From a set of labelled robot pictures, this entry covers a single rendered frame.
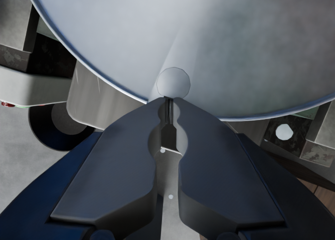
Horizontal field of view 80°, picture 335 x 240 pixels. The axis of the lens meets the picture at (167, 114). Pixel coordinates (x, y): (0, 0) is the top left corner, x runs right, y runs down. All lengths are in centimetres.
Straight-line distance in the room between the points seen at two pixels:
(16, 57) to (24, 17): 6
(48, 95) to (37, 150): 77
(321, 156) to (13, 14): 48
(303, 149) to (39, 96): 42
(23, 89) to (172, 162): 75
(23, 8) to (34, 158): 90
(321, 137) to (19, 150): 116
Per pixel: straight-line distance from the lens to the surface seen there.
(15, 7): 36
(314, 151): 38
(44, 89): 39
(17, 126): 118
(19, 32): 35
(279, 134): 32
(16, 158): 123
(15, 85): 37
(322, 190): 78
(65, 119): 105
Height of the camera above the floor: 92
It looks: 82 degrees down
